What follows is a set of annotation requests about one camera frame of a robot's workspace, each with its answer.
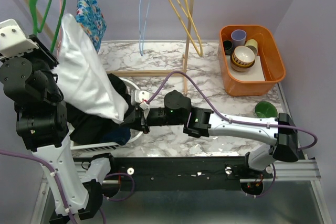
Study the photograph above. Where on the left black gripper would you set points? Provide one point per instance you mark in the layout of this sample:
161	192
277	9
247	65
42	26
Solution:
42	50

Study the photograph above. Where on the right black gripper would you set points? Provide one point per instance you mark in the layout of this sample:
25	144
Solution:
140	121

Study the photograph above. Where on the blue denim skirt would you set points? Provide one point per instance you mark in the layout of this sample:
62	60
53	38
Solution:
120	136

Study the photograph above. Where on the white cloth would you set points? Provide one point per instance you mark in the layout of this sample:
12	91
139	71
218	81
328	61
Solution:
82	77

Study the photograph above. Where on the black pleated skirt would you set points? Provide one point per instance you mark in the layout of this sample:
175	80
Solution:
88	129

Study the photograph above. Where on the floral blue garment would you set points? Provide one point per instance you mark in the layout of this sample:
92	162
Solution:
91	19

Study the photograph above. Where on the green hanger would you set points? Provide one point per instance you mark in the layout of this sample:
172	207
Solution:
38	27

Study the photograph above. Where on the light blue wire hanger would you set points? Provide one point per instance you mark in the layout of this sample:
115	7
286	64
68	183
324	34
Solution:
143	12

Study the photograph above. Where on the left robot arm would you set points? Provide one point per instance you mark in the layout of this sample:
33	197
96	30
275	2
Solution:
41	122

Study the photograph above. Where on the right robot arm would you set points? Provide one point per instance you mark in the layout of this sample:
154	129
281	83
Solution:
278	136

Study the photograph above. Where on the white laundry basket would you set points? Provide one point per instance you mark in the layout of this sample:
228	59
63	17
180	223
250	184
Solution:
91	148

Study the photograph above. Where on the wooden clothes rack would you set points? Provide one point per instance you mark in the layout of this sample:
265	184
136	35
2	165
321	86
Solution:
187	51

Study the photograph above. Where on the black cup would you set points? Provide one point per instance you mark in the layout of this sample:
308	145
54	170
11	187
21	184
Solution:
228	47

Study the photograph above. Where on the patterned white bowl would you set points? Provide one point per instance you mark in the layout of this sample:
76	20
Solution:
242	59

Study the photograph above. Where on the green interior mug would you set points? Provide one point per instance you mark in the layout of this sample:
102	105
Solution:
265	109

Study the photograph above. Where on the purple cup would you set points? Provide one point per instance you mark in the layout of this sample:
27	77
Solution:
238	37

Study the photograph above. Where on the cream cup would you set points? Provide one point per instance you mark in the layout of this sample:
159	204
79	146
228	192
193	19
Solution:
253	45

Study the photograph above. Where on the orange plastic bin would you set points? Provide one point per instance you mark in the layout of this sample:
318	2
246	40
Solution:
267	70

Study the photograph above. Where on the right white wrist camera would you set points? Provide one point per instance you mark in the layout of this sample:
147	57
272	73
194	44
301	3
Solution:
140	97

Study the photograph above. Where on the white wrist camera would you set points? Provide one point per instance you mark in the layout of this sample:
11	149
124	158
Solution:
14	42
140	97

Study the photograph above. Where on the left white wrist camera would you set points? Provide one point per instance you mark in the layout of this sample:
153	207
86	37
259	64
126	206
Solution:
14	42

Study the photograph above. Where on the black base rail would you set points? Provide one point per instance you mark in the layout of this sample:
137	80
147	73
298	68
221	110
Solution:
184	173

